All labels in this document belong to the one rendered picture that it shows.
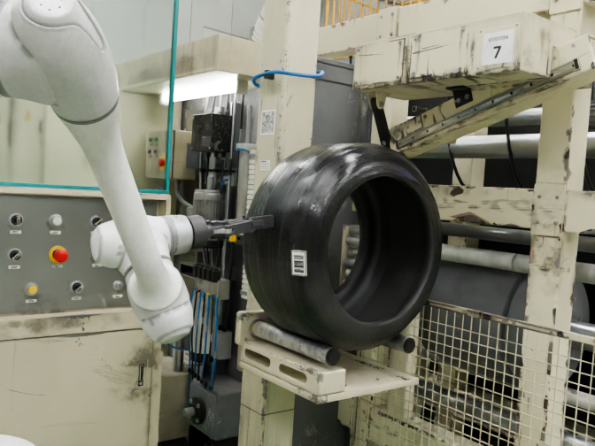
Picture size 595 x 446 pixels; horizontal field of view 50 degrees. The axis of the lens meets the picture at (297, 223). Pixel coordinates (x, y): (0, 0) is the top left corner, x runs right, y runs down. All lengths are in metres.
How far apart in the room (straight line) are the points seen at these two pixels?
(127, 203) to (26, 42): 0.35
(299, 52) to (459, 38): 0.47
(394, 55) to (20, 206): 1.16
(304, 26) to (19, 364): 1.28
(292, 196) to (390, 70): 0.59
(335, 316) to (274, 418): 0.56
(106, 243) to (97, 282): 0.73
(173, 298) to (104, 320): 0.80
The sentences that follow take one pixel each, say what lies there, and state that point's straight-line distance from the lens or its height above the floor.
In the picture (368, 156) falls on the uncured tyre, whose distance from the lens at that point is 1.63.
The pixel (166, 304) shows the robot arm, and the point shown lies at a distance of 1.25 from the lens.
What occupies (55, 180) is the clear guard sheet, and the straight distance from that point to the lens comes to 1.97.
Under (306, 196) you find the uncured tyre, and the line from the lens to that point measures 1.53.
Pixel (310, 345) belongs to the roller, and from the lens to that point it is 1.67.
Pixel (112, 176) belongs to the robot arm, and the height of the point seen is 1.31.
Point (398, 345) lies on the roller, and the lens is 1.82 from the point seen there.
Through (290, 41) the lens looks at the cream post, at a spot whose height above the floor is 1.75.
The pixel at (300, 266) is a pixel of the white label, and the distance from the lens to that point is 1.51.
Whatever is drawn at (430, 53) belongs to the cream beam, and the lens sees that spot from 1.87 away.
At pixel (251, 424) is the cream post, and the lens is 2.08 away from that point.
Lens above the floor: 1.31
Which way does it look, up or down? 3 degrees down
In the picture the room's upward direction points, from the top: 4 degrees clockwise
